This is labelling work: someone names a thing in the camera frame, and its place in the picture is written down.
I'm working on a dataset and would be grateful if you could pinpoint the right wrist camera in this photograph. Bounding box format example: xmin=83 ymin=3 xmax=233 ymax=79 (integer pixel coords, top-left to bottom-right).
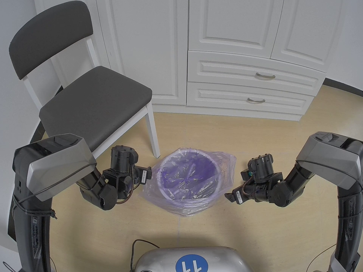
xmin=225 ymin=188 xmax=248 ymax=206

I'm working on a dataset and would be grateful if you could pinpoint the black cable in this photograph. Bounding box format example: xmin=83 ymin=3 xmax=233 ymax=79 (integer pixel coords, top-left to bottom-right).
xmin=130 ymin=239 xmax=161 ymax=271

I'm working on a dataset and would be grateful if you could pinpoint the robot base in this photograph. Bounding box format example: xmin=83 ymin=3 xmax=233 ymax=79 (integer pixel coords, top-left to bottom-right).
xmin=136 ymin=246 xmax=251 ymax=272

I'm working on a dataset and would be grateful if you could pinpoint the white wardrobe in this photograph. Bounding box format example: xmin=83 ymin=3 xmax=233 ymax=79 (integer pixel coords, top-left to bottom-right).
xmin=32 ymin=0 xmax=349 ymax=122

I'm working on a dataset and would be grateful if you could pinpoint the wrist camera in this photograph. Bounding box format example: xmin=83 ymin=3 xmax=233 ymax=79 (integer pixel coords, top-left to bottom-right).
xmin=133 ymin=165 xmax=153 ymax=185
xmin=225 ymin=188 xmax=248 ymax=206

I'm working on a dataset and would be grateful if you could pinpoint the grey seat white chair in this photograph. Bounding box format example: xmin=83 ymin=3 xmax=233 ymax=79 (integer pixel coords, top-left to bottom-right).
xmin=9 ymin=0 xmax=158 ymax=159

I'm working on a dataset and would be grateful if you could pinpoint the white trash bin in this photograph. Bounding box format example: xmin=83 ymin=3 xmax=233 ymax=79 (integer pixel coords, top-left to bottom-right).
xmin=157 ymin=148 xmax=222 ymax=209

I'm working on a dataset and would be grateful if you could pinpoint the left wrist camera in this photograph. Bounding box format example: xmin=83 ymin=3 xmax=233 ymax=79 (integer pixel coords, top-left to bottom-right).
xmin=133 ymin=165 xmax=153 ymax=185

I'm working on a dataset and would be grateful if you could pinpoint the purple plastic bag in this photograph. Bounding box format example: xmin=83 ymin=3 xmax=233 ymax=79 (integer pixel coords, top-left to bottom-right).
xmin=141 ymin=147 xmax=237 ymax=217

